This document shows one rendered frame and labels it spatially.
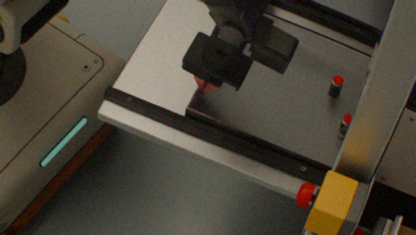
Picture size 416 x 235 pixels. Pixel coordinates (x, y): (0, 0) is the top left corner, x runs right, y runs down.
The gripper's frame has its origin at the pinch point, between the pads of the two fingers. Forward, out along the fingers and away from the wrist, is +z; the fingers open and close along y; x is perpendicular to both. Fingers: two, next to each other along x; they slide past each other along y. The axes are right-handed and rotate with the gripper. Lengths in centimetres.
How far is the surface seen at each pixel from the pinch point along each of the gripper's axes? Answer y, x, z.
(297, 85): 14.1, 9.9, -0.4
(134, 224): -1, 16, 92
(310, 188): 20.8, -17.7, -15.1
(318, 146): 21.6, -0.7, -1.7
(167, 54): -8.6, 5.6, 3.9
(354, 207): 27.9, -19.0, -18.0
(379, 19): 24.0, 34.0, -2.1
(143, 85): -9.5, -2.4, 4.1
